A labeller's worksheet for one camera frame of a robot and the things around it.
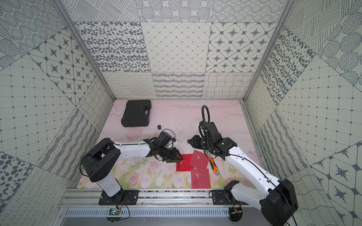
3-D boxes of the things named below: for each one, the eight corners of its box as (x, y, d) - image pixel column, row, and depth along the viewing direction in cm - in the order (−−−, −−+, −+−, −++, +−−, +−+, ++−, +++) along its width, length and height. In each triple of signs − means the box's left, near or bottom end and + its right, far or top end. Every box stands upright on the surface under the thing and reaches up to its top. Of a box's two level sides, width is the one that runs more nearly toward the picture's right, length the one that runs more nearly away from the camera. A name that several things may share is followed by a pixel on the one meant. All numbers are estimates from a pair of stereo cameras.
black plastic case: (122, 126, 105) (119, 122, 101) (130, 104, 120) (128, 99, 116) (147, 126, 105) (145, 122, 101) (152, 104, 120) (151, 99, 116)
